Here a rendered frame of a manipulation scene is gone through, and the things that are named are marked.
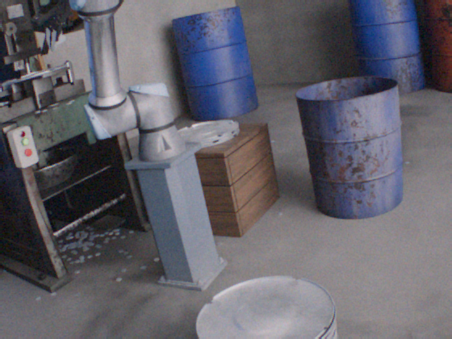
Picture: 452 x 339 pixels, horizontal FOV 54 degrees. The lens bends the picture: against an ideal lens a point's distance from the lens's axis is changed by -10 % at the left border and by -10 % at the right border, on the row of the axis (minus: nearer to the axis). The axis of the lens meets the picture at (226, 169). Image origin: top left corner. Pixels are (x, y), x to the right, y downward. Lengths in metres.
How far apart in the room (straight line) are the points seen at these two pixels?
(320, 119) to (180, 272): 0.73
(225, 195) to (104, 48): 0.80
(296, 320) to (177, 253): 0.69
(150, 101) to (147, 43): 2.75
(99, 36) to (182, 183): 0.52
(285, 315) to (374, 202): 0.96
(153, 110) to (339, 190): 0.78
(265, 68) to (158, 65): 1.38
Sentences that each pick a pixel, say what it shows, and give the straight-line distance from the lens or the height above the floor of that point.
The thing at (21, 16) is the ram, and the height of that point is 1.04.
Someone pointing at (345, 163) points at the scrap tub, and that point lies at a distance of 1.79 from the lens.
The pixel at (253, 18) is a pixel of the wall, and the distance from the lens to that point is 5.14.
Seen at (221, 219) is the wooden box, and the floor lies 0.08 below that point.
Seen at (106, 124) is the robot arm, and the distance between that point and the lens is 1.41.
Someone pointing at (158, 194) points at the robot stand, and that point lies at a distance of 1.51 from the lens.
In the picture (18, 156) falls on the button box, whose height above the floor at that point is 0.54.
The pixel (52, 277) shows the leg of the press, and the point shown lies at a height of 0.03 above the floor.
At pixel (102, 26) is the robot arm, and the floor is 0.88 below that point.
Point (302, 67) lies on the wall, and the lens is 4.95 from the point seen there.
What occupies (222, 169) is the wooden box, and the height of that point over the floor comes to 0.29.
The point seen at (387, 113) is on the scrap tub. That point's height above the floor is 0.39.
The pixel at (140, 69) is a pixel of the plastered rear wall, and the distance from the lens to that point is 4.10.
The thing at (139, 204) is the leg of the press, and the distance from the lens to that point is 2.11.
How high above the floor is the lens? 0.85
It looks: 18 degrees down
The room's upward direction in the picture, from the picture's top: 12 degrees counter-clockwise
